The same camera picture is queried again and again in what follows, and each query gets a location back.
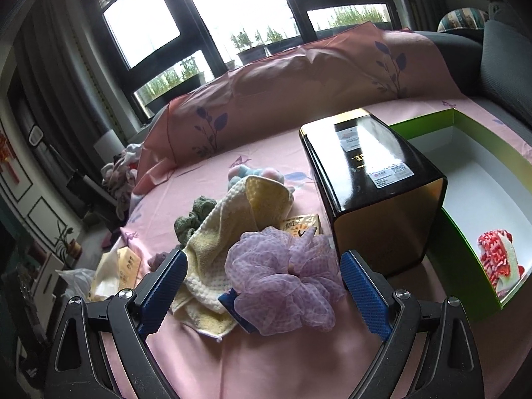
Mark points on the purple knitted cloth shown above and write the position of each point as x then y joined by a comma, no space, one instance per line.
155,261

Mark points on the green knitted scrunchie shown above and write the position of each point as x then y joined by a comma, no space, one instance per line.
185,226

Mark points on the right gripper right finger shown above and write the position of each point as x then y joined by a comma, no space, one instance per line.
449,364

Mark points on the green white open box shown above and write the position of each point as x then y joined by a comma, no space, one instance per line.
489,188

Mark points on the orange tree tissue pack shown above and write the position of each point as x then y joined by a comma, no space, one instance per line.
297,225

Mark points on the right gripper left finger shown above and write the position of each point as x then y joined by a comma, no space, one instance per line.
78,366

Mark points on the pink floral bed sheet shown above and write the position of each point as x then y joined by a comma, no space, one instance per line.
305,363

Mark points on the red white plush item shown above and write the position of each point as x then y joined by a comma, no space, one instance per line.
499,260

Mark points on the blue orange tissue pack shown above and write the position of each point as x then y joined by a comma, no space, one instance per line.
227,299

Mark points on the black balcony planter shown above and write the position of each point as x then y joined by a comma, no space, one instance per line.
252,54

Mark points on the purple mesh bath pouf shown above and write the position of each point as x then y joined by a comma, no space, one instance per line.
285,282

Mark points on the grey sofa cushion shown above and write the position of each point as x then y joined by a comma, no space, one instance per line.
505,69

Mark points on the small potted plant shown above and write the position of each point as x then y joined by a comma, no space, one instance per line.
66,246

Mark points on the pink floral pillow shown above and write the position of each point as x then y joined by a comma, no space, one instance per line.
360,66

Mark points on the red wall ornament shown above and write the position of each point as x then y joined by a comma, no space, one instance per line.
6,156

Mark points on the yellow white waffle towel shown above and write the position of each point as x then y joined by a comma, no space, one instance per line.
251,204

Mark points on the black gold tea box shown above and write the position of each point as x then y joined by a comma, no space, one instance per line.
380,193

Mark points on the pile of clothes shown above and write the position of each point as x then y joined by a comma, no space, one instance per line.
119,177

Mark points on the black window frame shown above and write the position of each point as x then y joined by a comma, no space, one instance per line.
149,43

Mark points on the blue pink plush elephant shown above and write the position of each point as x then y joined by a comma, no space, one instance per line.
241,171

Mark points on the yellow soft tissue pack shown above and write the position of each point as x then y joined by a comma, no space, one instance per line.
116,270

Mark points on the striped round cushion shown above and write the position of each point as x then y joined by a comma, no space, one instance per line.
467,18

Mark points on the white plastic bag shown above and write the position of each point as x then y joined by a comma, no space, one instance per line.
78,280

